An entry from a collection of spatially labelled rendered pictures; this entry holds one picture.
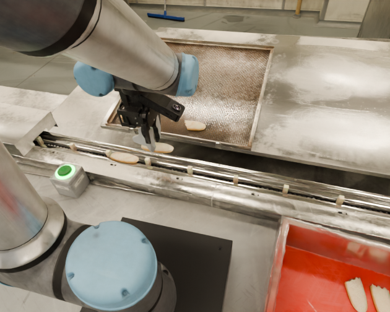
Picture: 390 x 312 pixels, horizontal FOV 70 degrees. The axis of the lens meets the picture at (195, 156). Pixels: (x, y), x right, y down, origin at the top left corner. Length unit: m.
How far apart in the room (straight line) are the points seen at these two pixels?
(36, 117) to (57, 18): 0.92
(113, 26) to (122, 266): 0.30
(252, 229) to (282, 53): 0.71
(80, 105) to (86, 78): 0.75
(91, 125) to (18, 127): 0.24
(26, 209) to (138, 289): 0.18
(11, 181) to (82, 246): 0.13
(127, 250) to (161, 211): 0.40
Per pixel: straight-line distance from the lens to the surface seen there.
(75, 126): 1.18
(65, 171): 0.89
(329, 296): 0.74
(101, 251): 0.43
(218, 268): 0.64
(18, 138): 1.06
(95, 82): 0.54
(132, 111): 0.72
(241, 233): 0.77
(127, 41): 0.30
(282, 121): 0.94
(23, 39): 0.22
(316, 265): 0.76
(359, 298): 0.75
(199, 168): 0.85
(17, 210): 0.40
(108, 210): 0.85
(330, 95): 1.05
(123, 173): 0.87
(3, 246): 0.45
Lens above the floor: 1.49
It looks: 46 degrees down
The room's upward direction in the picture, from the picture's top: 5 degrees counter-clockwise
